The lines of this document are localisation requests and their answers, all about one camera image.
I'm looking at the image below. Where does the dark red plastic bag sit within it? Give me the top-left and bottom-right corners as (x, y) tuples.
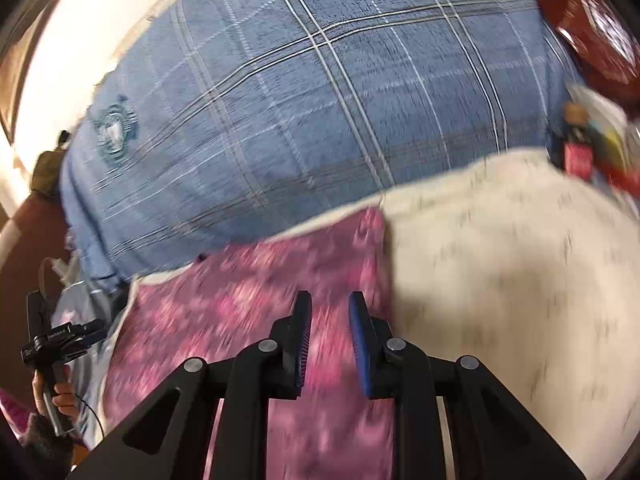
(537, 0), (639, 112)

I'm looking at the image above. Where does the olive green cloth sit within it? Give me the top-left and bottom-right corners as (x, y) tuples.
(30, 130), (72, 200)

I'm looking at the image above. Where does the dark wooden headboard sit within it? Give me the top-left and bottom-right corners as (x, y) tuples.
(1, 193), (68, 405)

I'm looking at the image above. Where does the blue plaid quilt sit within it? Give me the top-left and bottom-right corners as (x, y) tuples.
(61, 0), (579, 288)

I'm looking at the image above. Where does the purple floral shirt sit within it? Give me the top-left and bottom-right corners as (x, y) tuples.
(101, 207), (393, 479)

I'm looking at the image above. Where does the white charger with cable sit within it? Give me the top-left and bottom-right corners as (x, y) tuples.
(38, 256), (80, 301)

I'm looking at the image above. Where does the cream leaf-print pillow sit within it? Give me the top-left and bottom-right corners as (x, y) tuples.
(124, 148), (640, 480)

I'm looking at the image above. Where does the person's left hand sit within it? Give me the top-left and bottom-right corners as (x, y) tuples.
(32, 365), (79, 422)

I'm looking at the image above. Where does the grey patterned duvet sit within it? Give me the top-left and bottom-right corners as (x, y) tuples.
(51, 281), (129, 448)

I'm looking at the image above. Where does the clutter of small packages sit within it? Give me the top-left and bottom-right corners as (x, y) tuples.
(548, 84), (639, 200)

